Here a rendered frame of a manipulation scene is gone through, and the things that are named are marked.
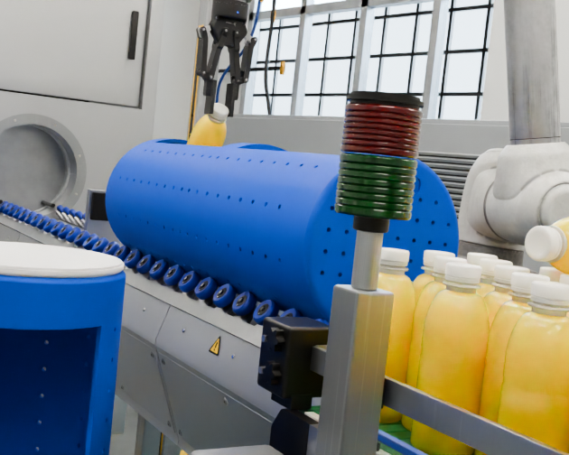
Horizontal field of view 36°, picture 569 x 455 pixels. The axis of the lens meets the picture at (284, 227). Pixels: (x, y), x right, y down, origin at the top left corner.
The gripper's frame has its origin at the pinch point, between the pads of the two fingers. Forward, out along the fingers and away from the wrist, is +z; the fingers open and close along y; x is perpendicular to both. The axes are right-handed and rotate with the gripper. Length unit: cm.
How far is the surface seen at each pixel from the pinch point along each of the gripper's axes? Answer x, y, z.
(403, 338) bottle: 84, 13, 32
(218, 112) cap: 1.8, 1.0, 2.9
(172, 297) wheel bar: 12.5, 11.4, 39.9
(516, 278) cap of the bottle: 100, 12, 22
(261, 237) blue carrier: 50, 14, 24
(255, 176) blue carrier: 40.8, 11.8, 14.9
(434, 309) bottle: 93, 16, 27
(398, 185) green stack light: 110, 36, 14
